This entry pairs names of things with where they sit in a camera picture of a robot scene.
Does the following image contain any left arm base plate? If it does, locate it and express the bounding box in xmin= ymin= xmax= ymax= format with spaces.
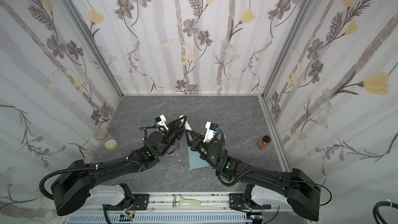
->
xmin=105 ymin=194 xmax=150 ymax=211

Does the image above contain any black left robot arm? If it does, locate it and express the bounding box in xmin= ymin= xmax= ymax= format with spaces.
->
xmin=39 ymin=116 xmax=187 ymax=216

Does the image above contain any white slotted cable duct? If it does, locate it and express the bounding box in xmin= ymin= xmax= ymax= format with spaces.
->
xmin=66 ymin=213 xmax=254 ymax=224

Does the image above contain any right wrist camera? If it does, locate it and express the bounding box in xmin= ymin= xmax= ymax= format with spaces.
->
xmin=204 ymin=121 xmax=220 ymax=143

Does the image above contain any cream plastic peeler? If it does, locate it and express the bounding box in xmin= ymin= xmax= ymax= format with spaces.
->
xmin=172 ymin=195 xmax=202 ymax=208

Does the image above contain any light green envelope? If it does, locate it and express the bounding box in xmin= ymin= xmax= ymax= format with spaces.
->
xmin=188 ymin=147 xmax=209 ymax=170

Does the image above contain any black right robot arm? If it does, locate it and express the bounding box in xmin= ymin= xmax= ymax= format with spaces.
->
xmin=185 ymin=130 xmax=321 ymax=222

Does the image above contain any aluminium mounting rail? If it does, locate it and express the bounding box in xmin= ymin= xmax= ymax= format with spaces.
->
xmin=57 ymin=191 xmax=316 ymax=214

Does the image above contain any white glue stick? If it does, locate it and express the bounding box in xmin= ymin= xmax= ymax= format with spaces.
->
xmin=179 ymin=115 xmax=192 ymax=131

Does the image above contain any amber bottle black cap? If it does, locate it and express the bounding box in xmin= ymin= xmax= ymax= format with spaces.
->
xmin=258 ymin=135 xmax=271 ymax=150

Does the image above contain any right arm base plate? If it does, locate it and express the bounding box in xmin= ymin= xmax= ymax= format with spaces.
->
xmin=229 ymin=193 xmax=272 ymax=212

